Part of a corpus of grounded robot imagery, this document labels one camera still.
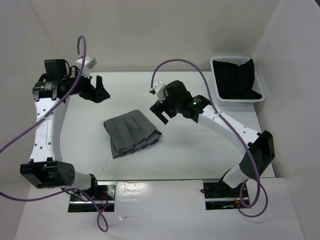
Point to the black skirt in basket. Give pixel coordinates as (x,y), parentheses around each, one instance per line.
(235,82)

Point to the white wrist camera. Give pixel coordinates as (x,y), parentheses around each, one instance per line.
(158,89)
(89,63)

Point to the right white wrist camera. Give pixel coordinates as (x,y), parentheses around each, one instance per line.
(158,89)

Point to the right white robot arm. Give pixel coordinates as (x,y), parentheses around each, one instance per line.
(257,147)

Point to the grey pleated skirt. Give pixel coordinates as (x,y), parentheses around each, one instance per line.
(130,132)

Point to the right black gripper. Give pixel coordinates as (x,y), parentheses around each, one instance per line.
(158,108)

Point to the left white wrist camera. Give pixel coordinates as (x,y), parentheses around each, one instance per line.
(89,63)

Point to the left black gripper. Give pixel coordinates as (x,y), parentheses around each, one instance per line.
(99,94)

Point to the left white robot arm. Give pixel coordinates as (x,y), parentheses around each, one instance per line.
(46,167)

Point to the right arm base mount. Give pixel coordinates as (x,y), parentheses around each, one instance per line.
(218,196)

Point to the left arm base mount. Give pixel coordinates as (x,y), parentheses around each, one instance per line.
(104,199)

